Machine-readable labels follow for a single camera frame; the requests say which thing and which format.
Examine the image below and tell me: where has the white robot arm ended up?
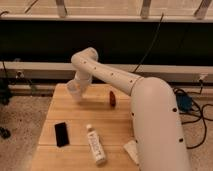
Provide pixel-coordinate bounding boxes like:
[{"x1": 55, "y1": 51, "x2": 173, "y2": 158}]
[{"x1": 71, "y1": 47, "x2": 191, "y2": 171}]

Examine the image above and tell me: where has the red chili pepper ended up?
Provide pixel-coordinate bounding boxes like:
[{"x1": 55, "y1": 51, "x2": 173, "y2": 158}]
[{"x1": 109, "y1": 91, "x2": 116, "y2": 107}]

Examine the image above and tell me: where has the black phone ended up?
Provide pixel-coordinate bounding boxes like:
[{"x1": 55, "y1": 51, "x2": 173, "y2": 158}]
[{"x1": 55, "y1": 122, "x2": 69, "y2": 147}]

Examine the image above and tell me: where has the white plastic bottle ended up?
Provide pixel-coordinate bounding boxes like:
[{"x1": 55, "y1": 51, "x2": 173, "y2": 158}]
[{"x1": 86, "y1": 124, "x2": 106, "y2": 166}]

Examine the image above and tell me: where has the white rectangular box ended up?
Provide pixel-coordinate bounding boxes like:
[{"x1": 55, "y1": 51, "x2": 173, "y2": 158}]
[{"x1": 123, "y1": 140, "x2": 139, "y2": 165}]

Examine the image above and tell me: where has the blue power adapter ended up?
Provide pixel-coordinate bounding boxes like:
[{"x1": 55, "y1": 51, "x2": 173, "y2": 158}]
[{"x1": 176, "y1": 94, "x2": 192, "y2": 112}]

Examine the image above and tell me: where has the black hanging cable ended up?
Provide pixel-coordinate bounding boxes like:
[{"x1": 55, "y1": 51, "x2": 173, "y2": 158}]
[{"x1": 132, "y1": 12, "x2": 165, "y2": 73}]

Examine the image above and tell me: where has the black floor cable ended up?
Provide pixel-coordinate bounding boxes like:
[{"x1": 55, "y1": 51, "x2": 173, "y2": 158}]
[{"x1": 172, "y1": 87, "x2": 213, "y2": 150}]

